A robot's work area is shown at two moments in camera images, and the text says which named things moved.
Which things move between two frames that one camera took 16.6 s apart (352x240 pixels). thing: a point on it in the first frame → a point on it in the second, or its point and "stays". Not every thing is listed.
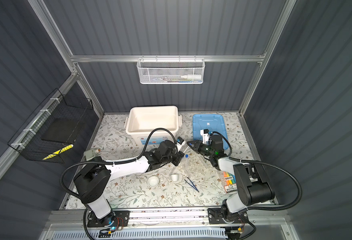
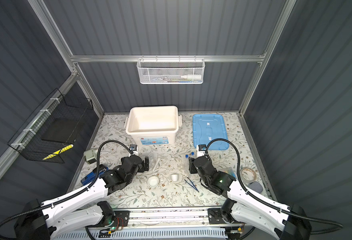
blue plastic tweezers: [193, 187] stays
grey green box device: [90, 154] stays
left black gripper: [179, 157] → [146, 163]
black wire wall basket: [56, 125] stays
